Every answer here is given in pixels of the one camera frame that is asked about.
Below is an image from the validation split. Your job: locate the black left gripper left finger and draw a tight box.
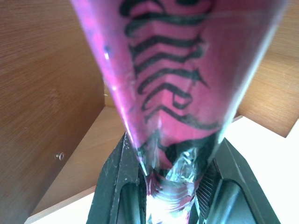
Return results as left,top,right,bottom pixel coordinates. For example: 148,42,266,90
86,133,150,224

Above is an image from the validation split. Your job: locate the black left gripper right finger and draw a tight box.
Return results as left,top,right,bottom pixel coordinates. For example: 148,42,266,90
195,137,281,224

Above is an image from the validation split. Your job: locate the pink snack packet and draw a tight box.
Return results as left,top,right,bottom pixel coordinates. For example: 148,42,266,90
69,0,290,224

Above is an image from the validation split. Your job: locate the wooden bookshelf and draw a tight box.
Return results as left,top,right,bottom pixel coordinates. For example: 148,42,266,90
0,0,299,224

